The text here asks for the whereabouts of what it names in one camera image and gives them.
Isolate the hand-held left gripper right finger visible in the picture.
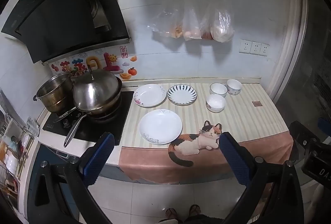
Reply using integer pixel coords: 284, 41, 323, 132
218, 132, 304, 224

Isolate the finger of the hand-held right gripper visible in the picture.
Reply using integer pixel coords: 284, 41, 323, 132
288, 121, 320, 161
318, 118, 331, 137

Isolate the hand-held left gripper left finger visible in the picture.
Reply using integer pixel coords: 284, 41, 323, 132
27, 132, 115, 224

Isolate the white blue-rimmed bowl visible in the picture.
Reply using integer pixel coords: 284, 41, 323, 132
209, 83, 228, 98

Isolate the white dotted bowl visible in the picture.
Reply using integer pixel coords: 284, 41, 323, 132
227, 79, 243, 96

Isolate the black glass gas stove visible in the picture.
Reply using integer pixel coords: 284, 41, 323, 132
42, 90, 135, 146

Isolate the striped cat tablecloth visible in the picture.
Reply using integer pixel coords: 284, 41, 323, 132
118, 82, 294, 185

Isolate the person's right foot in sandal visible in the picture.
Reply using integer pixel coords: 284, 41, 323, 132
189, 204, 201, 219

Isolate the person's foot in sandal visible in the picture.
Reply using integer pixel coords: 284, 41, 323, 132
165, 208, 179, 221
189, 204, 201, 219

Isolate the stainless steel pot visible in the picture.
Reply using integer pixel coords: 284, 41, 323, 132
72, 64, 120, 110

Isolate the white plate with grey print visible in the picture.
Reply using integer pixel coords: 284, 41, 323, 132
139, 109, 183, 145

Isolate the glass sliding door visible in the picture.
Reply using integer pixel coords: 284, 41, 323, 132
270, 0, 331, 142

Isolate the steel steamer pot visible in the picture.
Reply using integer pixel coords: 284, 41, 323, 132
33, 71, 76, 114

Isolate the white plate with floral rim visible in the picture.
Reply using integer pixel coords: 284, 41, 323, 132
133, 84, 167, 108

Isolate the person's left foot in sandal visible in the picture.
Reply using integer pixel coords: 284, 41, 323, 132
165, 208, 179, 221

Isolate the white plate with blue stripes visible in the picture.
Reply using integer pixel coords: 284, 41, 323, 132
167, 84, 198, 106

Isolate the metal storage rack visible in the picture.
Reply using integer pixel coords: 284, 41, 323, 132
0, 88, 40, 214

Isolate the clear plastic bag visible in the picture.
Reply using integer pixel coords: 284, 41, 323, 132
201, 0, 235, 43
182, 0, 203, 41
147, 0, 187, 39

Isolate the black range hood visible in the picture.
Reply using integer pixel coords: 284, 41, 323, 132
1, 0, 131, 64

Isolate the steel wok with long handle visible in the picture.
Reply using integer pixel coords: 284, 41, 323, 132
54, 77, 124, 148

